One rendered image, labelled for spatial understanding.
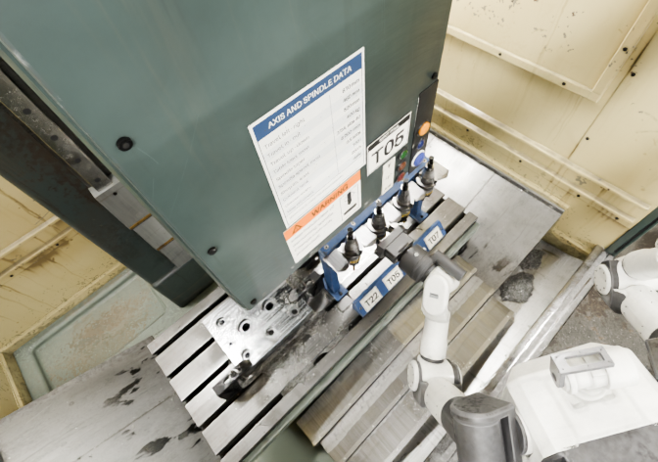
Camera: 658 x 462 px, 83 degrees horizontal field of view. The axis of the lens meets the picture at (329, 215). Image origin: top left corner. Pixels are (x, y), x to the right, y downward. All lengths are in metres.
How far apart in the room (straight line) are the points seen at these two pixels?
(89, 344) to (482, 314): 1.67
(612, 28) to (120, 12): 1.18
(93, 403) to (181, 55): 1.56
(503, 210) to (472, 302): 0.41
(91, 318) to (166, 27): 1.86
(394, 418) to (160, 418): 0.85
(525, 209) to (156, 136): 1.55
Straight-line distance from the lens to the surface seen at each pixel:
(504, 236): 1.70
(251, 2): 0.33
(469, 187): 1.74
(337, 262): 1.06
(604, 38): 1.31
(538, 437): 0.90
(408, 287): 1.38
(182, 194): 0.38
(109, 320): 2.03
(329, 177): 0.53
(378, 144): 0.58
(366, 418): 1.46
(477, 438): 0.88
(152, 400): 1.72
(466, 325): 1.57
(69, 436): 1.74
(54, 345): 2.14
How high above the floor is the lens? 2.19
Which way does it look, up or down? 58 degrees down
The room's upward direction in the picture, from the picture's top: 10 degrees counter-clockwise
